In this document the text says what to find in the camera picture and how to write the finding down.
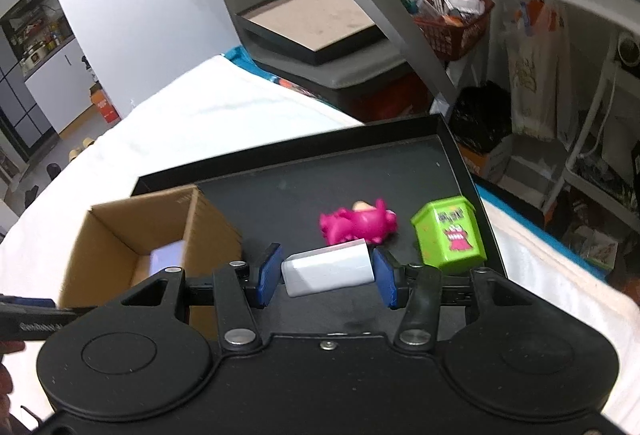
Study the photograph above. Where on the brown cardboard box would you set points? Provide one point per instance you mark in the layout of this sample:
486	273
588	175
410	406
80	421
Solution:
215	235

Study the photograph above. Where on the orange carton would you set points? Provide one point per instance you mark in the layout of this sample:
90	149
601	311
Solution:
106	107

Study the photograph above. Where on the red plastic basket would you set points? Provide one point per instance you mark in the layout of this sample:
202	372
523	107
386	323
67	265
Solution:
450	37

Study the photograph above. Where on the black tray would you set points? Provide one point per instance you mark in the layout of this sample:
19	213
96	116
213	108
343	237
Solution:
300	185

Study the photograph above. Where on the lavender white charger cube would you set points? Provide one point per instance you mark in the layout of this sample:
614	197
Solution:
167	256

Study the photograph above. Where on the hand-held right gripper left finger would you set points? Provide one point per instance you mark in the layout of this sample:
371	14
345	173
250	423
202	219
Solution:
267	276

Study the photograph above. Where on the black bag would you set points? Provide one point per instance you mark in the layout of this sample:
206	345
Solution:
480	115

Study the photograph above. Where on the white shelving rack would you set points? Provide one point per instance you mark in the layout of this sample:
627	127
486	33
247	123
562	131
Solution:
590	115

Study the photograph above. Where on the person's left hand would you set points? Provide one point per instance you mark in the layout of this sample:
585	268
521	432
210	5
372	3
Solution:
5	385

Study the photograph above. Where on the pink toy figure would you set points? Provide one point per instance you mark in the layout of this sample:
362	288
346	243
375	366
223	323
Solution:
355	225

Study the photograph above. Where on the yellow slipper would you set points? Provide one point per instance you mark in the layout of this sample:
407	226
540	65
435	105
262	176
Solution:
87	142
73	153

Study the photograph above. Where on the black grid door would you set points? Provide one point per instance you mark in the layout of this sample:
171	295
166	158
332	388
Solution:
20	105

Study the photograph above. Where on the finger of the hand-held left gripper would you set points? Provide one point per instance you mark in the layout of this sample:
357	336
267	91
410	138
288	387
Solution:
30	302

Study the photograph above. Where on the grey desk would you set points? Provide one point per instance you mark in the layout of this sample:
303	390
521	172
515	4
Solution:
415	55

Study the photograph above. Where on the green toy box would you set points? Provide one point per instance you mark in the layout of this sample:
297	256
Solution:
445	235

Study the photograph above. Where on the black framed board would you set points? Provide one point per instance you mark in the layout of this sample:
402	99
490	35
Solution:
310	17

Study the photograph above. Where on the white tote bag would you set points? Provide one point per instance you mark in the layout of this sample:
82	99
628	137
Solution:
535	80

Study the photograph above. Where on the black slipper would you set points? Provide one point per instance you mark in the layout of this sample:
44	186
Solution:
31	195
53	171

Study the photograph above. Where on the white charger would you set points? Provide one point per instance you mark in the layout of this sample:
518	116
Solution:
325	272

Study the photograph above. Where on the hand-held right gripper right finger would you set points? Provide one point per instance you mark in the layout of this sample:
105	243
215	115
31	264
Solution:
385	279

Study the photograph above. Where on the white cabinet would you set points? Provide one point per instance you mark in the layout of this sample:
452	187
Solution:
55	70

